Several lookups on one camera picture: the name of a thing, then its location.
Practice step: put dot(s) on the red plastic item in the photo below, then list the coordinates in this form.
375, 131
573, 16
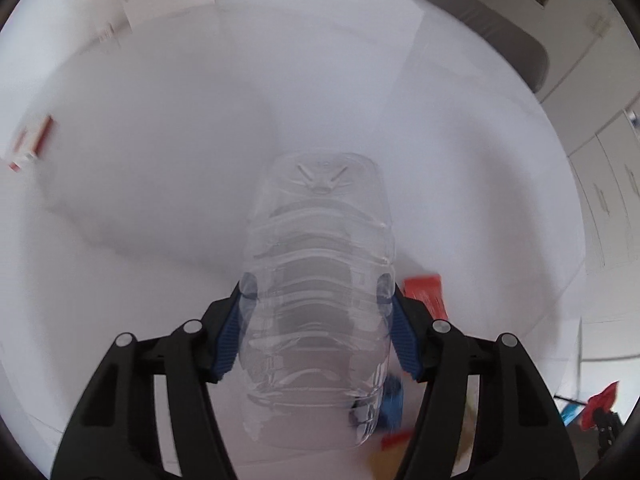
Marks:
600, 402

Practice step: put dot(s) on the grey chair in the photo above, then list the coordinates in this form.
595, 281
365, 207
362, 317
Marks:
490, 35

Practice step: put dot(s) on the tall beige cabinet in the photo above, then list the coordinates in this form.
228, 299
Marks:
585, 70

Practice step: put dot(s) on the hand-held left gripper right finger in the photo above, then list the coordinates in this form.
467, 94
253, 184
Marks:
405, 340

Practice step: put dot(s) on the blue wrapper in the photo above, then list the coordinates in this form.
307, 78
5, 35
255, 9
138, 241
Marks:
392, 405

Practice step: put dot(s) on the small red white box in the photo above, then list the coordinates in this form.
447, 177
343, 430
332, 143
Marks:
30, 145

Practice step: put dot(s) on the clear plastic bottle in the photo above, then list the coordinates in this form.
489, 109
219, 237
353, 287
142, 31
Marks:
315, 260

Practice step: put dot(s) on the beige drawer unit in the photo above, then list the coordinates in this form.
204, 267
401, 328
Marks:
600, 185

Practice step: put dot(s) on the orange snack wrapper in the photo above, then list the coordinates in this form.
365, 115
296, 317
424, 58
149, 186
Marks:
425, 290

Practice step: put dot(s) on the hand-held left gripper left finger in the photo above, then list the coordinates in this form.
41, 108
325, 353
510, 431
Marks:
227, 340

